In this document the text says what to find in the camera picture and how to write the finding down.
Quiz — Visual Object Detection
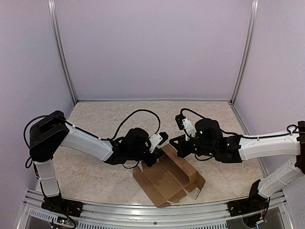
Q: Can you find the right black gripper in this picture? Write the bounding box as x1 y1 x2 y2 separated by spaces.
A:
169 134 217 157

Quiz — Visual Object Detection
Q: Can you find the brown cardboard box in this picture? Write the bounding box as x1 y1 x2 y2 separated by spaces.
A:
132 144 205 208

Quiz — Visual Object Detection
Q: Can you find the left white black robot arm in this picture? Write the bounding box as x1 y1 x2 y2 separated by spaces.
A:
23 110 168 212

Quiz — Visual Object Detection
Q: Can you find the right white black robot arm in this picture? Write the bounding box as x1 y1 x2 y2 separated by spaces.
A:
169 116 305 212

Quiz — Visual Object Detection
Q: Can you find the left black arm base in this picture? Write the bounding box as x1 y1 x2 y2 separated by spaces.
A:
41 194 84 218

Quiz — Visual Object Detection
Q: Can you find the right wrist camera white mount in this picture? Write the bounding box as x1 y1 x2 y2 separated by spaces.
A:
175 114 196 141

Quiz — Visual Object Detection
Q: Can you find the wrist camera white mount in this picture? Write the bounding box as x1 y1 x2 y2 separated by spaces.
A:
148 132 169 153
175 114 196 141

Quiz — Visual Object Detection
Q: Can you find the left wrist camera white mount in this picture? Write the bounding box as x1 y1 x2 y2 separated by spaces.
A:
148 132 169 153

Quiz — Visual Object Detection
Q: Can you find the left black camera cable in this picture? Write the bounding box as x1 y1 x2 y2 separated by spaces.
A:
23 109 161 167

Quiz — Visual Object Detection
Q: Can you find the black camera cable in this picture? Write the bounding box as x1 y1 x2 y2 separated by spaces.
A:
180 108 301 141
23 109 161 167

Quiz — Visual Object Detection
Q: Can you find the front aluminium rail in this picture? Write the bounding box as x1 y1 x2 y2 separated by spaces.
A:
13 188 296 229

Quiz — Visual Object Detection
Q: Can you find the right black camera cable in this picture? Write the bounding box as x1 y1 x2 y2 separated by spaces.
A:
180 108 301 141

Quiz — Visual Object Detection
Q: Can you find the right aluminium frame post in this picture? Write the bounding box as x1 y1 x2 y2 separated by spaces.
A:
230 0 259 106

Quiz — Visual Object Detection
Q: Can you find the aluminium frame post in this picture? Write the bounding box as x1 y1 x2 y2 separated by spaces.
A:
230 0 259 106
48 0 78 105

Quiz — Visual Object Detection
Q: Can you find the left aluminium frame post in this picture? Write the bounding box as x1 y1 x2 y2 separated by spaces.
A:
48 0 78 105

